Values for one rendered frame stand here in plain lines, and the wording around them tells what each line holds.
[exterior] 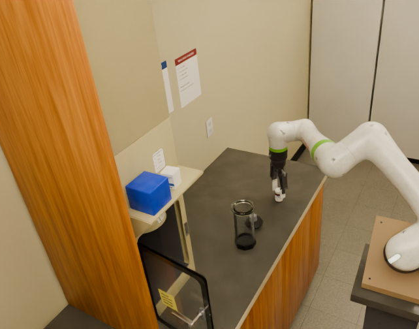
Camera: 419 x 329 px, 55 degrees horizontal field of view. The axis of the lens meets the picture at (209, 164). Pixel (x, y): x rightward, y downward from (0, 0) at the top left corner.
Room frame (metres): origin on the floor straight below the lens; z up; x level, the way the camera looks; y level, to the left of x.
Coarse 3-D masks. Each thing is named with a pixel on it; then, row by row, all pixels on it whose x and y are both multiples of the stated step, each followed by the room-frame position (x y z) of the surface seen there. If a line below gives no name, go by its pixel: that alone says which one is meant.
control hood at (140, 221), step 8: (184, 168) 1.27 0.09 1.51; (192, 168) 1.26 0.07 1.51; (184, 176) 1.21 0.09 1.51; (192, 176) 1.21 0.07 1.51; (184, 184) 1.17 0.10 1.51; (192, 184) 1.18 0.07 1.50; (176, 192) 1.12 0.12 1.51; (184, 192) 1.13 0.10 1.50; (136, 216) 1.02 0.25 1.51; (144, 216) 1.01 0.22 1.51; (152, 216) 1.01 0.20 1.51; (136, 224) 1.01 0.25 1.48; (144, 224) 0.99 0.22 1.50; (136, 232) 1.01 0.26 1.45
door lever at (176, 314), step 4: (172, 312) 0.88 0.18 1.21; (176, 312) 0.87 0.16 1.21; (196, 312) 0.87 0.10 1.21; (176, 316) 0.86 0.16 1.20; (180, 316) 0.86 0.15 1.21; (184, 316) 0.86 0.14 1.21; (196, 316) 0.85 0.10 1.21; (200, 316) 0.85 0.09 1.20; (180, 320) 0.85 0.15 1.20; (184, 320) 0.84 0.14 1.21; (188, 320) 0.84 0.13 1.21; (196, 320) 0.84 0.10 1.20; (188, 324) 0.83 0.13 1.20; (192, 324) 0.82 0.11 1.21
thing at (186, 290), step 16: (144, 256) 1.01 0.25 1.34; (160, 256) 0.95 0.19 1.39; (160, 272) 0.97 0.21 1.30; (176, 272) 0.91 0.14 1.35; (192, 272) 0.87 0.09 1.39; (160, 288) 0.98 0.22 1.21; (176, 288) 0.92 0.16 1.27; (192, 288) 0.87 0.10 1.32; (160, 304) 0.99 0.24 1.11; (176, 304) 0.93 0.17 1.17; (192, 304) 0.88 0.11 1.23; (208, 304) 0.83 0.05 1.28; (160, 320) 1.01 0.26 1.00; (176, 320) 0.95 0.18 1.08; (192, 320) 0.89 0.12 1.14; (208, 320) 0.84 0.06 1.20
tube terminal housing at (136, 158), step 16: (160, 128) 1.25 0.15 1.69; (144, 144) 1.18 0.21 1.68; (160, 144) 1.24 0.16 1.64; (128, 160) 1.10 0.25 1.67; (144, 160) 1.16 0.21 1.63; (176, 160) 1.30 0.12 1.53; (128, 176) 1.09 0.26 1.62; (128, 208) 1.06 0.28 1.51; (176, 208) 1.30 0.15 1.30; (192, 256) 1.30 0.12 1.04
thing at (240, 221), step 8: (240, 200) 1.48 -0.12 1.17; (248, 200) 1.48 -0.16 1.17; (232, 208) 1.43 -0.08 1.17; (240, 208) 1.48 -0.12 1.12; (248, 208) 1.47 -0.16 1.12; (240, 216) 1.40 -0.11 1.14; (248, 216) 1.40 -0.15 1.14; (240, 224) 1.40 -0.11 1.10; (248, 224) 1.40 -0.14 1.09; (240, 232) 1.40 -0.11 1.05; (248, 232) 1.40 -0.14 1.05; (240, 240) 1.40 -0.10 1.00; (248, 240) 1.40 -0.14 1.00
